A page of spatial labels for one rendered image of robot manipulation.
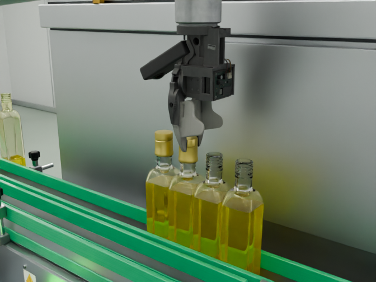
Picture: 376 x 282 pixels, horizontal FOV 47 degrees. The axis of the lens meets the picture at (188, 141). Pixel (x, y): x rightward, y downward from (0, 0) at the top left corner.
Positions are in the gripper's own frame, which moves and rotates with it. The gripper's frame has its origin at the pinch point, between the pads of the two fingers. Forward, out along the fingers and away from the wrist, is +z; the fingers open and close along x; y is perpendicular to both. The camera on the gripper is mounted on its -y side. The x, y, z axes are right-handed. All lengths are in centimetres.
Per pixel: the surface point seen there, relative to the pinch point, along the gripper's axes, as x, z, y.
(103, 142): 15.6, 11.2, -39.1
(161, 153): -1.3, 2.9, -5.1
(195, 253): -4.3, 19.0, 4.8
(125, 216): 3.7, 22.5, -20.4
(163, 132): -0.1, -0.7, -5.6
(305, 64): 11.8, -13.6, 16.2
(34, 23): 319, -2, -494
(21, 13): 319, -16, -523
